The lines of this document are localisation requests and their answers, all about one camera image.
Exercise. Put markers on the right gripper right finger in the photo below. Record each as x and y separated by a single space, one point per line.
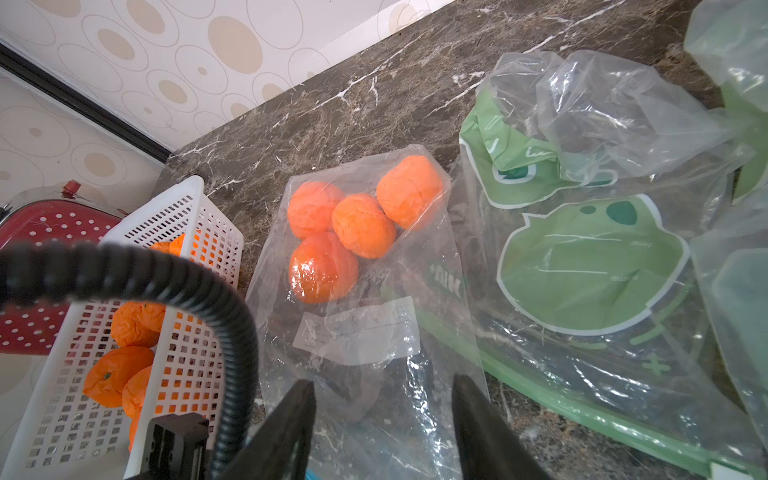
487 448

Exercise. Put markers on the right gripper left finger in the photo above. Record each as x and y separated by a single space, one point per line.
280 449

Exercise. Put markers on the orange taken out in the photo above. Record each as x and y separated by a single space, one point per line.
138 324
106 380

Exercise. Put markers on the clear zip-top bag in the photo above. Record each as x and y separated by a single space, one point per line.
382 358

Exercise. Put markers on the green-edged zip-top bag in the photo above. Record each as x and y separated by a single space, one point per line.
587 302

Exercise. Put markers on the green zip-top bag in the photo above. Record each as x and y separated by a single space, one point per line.
542 123

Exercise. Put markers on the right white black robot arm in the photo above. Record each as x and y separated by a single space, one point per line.
107 271

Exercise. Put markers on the orange in clear bag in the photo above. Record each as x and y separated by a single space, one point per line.
311 206
362 227
321 269
406 192

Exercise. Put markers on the white perforated plastic basket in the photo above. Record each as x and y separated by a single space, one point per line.
63 434

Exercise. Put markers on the red dotted toaster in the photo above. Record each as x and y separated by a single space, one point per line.
39 226

